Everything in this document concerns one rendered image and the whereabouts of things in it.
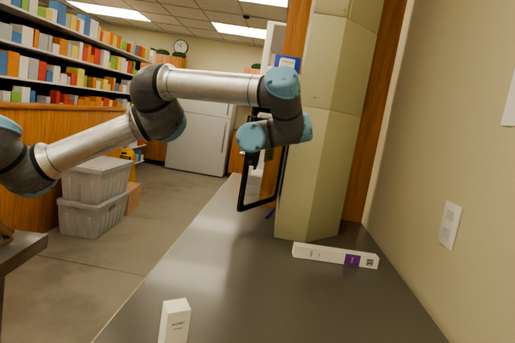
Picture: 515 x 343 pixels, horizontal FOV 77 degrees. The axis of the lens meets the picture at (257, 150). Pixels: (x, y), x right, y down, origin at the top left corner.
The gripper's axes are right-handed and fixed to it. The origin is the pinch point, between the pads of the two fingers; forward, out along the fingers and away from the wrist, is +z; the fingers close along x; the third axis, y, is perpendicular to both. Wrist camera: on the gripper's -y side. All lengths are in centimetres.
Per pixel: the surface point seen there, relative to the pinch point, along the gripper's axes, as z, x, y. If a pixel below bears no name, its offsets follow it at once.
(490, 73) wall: -31, -54, 27
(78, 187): 151, 157, -83
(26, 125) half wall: 119, 184, -31
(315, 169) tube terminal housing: -3.8, -21.3, -7.5
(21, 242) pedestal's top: -38, 54, -34
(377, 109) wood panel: 33, -48, 18
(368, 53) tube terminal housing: 7.7, -33.7, 35.4
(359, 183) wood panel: 33, -47, -16
